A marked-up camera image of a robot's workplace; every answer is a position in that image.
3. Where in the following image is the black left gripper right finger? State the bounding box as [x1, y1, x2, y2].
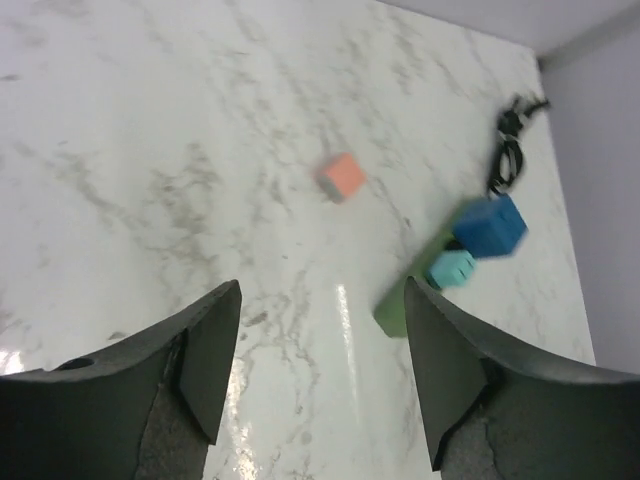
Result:
[404, 278, 639, 479]

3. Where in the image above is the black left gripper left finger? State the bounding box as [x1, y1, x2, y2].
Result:
[1, 280, 242, 479]

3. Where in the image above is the teal USB plug adapter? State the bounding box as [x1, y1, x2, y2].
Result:
[426, 250, 476, 290]

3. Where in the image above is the blue cube socket adapter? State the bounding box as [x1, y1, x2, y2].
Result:
[452, 195, 528, 259]

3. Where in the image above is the pink plug adapter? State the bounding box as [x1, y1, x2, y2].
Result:
[313, 152, 367, 204]

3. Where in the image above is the green power strip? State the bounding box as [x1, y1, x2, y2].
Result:
[373, 197, 481, 339]

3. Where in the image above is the black power cord with plug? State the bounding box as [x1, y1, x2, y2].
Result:
[483, 92, 552, 197]

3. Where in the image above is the aluminium frame rail right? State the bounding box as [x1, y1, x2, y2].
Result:
[537, 11, 639, 73]

